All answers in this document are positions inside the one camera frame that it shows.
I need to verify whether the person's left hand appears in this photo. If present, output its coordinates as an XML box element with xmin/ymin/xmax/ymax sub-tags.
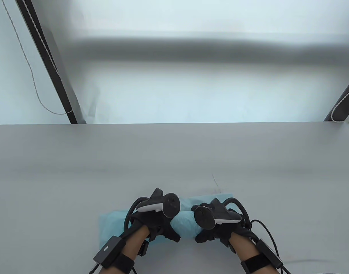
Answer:
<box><xmin>131</xmin><ymin>211</ymin><xmax>181</xmax><ymax>243</ymax></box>

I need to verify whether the person's right hand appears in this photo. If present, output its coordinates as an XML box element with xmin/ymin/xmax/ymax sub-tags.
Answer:
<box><xmin>191</xmin><ymin>198</ymin><xmax>258</xmax><ymax>246</ymax></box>

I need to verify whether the black and white controller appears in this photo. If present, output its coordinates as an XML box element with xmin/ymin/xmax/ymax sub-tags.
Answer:
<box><xmin>136</xmin><ymin>188</ymin><xmax>181</xmax><ymax>219</ymax></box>
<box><xmin>194</xmin><ymin>198</ymin><xmax>243</xmax><ymax>229</ymax></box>

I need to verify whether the light blue gift wrapping paper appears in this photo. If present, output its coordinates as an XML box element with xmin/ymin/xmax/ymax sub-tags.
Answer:
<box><xmin>99</xmin><ymin>194</ymin><xmax>233</xmax><ymax>246</ymax></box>

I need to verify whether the person's left forearm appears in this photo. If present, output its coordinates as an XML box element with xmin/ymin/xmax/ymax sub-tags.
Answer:
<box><xmin>123</xmin><ymin>227</ymin><xmax>150</xmax><ymax>261</ymax></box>

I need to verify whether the person's right forearm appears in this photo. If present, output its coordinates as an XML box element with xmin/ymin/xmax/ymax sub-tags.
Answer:
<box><xmin>229</xmin><ymin>232</ymin><xmax>265</xmax><ymax>261</ymax></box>

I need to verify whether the black metal pole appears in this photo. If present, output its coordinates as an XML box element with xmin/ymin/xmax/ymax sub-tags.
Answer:
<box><xmin>323</xmin><ymin>73</ymin><xmax>349</xmax><ymax>122</ymax></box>
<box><xmin>16</xmin><ymin>0</ymin><xmax>78</xmax><ymax>124</ymax></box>

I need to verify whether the black wrist strap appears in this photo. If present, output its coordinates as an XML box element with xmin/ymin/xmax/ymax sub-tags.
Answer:
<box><xmin>106</xmin><ymin>253</ymin><xmax>136</xmax><ymax>274</ymax></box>
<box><xmin>241</xmin><ymin>253</ymin><xmax>272</xmax><ymax>274</ymax></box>

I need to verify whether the thin black cable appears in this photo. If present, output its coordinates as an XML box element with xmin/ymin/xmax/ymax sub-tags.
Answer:
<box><xmin>251</xmin><ymin>219</ymin><xmax>292</xmax><ymax>274</ymax></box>

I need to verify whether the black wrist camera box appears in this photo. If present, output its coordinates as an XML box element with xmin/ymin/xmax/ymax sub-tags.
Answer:
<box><xmin>256</xmin><ymin>239</ymin><xmax>284</xmax><ymax>269</ymax></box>
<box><xmin>93</xmin><ymin>235</ymin><xmax>126</xmax><ymax>269</ymax></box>

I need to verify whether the white twisted cord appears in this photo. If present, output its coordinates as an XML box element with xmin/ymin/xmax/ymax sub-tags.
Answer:
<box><xmin>0</xmin><ymin>0</ymin><xmax>75</xmax><ymax>115</ymax></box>
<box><xmin>331</xmin><ymin>84</ymin><xmax>349</xmax><ymax>122</ymax></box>

